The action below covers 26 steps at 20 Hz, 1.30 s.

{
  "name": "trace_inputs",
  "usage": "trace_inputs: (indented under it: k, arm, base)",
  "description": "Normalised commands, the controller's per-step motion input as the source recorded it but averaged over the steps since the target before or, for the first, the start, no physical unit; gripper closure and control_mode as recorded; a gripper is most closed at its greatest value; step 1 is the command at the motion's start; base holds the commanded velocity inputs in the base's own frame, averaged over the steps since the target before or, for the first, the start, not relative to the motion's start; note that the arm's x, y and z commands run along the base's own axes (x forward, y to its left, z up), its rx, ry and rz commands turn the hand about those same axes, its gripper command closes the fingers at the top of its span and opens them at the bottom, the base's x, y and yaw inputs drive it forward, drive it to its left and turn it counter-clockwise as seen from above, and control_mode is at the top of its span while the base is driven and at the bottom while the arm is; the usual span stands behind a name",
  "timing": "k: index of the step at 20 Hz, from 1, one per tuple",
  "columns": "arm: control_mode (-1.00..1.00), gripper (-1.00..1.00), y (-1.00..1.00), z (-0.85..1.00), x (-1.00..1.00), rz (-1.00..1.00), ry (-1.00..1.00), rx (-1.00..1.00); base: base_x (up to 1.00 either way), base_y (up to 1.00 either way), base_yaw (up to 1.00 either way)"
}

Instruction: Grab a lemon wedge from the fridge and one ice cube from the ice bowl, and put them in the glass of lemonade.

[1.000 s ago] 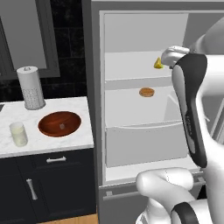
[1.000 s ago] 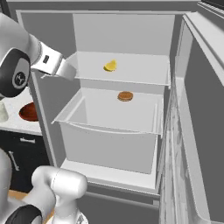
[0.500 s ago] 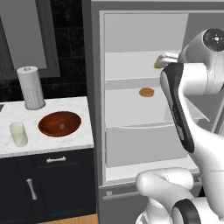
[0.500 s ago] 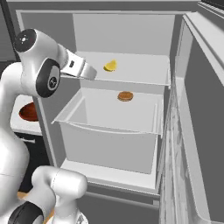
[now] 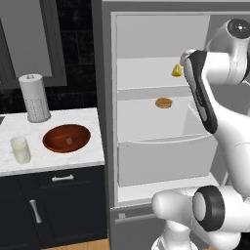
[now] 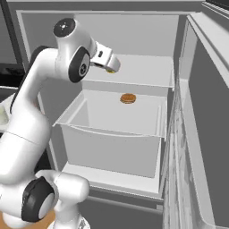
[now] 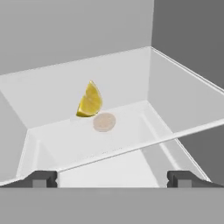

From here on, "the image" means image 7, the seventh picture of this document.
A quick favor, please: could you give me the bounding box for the beige round slice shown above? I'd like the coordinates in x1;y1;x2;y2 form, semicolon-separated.
92;112;117;133

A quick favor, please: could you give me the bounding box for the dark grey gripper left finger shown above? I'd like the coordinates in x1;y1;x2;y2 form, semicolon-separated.
8;170;59;188

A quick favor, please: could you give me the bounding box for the yellow lemon wedge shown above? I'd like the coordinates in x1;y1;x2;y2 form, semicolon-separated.
75;80;103;118

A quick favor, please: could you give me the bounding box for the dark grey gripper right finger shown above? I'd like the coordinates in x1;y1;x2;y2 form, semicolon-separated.
166;170;217;188

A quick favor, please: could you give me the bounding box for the clear fridge drawer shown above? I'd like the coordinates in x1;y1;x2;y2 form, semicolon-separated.
0;45;224;187

